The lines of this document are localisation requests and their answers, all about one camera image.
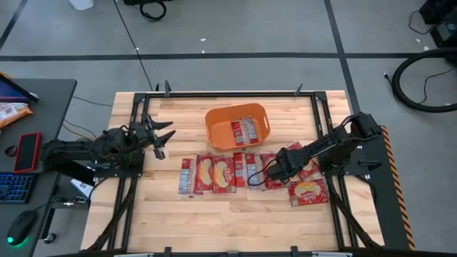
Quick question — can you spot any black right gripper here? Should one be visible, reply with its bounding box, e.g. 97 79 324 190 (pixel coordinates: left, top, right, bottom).
266 144 317 184

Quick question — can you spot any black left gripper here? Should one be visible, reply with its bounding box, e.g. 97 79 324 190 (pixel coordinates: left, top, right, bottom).
128 113 177 161

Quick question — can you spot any red popcorn bag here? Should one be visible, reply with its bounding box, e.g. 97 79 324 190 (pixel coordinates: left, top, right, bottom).
194 153 216 196
259 153 288 191
231 120 248 146
244 152 266 191
178 158 197 196
232 152 248 188
211 156 238 194
285 141 321 181
242 116 260 145

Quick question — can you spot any right clear plastic packet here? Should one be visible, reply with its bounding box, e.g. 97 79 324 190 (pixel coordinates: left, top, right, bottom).
287 178 330 208

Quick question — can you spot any orange plastic basket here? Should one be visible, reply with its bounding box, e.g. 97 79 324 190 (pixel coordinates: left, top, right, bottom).
204 103 271 152

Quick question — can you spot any white paper label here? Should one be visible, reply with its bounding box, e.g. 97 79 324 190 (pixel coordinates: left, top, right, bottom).
69 178 94 199

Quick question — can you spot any dark grey side desk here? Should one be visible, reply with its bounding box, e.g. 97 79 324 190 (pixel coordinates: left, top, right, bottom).
0 78 78 257

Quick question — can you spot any yellow black hazard strip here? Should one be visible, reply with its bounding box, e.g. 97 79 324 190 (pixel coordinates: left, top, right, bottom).
380 125 417 251

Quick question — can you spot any red smartphone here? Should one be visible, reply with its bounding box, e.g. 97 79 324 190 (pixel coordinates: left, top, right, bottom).
13 131 42 174

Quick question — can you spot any orange snack bag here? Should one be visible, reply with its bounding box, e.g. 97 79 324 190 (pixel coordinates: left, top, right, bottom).
0 101 34 130

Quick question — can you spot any white plastic bin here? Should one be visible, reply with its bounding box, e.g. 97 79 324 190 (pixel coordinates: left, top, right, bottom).
68 0 95 11

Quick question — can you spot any black backlit keyboard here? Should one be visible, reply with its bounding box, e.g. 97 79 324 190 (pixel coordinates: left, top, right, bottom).
0 173 36 205

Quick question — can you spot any dark tablet computer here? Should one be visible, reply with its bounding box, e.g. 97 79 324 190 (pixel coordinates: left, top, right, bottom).
0 72 40 105

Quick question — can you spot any black computer mouse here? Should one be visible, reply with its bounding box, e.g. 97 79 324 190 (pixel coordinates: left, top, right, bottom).
6 209 39 247

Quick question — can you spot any black equipment case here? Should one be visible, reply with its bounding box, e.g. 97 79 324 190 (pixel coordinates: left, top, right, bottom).
418 0 457 49

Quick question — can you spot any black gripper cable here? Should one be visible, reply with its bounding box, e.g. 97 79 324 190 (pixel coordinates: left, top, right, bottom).
246 159 278 188

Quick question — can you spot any black aluminium rig frame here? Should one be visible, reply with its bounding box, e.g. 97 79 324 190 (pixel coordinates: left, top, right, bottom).
85 80 415 257

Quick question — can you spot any coiled black cable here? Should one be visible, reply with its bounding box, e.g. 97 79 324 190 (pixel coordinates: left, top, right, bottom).
139 0 168 22

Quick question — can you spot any thick black hose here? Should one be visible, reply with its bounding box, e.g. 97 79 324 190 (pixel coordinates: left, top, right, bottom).
391 47 457 114

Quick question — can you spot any thin black floor cable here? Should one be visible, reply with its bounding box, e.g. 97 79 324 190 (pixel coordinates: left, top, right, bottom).
407 9 435 36

